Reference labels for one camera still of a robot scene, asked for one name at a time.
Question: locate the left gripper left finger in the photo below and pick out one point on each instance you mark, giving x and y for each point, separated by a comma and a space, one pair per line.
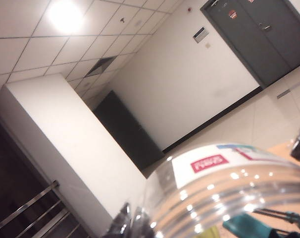
126, 223

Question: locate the clear plastic clip jar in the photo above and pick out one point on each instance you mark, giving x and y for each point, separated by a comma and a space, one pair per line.
214, 188

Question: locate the grey floor strip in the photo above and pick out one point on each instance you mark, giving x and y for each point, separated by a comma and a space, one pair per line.
284, 94

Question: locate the dark single door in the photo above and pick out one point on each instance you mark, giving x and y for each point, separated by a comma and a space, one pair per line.
127, 129

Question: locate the steel window railing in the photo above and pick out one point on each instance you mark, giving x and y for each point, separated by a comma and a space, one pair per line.
28, 208

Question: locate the grey double door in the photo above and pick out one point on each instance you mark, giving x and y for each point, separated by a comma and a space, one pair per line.
259, 44

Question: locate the round door sticker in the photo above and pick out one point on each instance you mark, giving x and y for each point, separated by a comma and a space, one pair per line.
233, 14

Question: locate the ceiling air vent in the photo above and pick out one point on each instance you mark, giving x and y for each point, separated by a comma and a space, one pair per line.
100, 66

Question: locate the ceiling sprinkler head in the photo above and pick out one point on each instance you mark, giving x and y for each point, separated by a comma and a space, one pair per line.
122, 20

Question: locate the bright ceiling light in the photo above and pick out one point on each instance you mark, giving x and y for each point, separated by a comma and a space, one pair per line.
65, 15

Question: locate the wall light switch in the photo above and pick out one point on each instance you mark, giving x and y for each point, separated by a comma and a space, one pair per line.
208, 45

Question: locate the white wall sign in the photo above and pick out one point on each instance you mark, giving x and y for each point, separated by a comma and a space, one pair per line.
200, 35

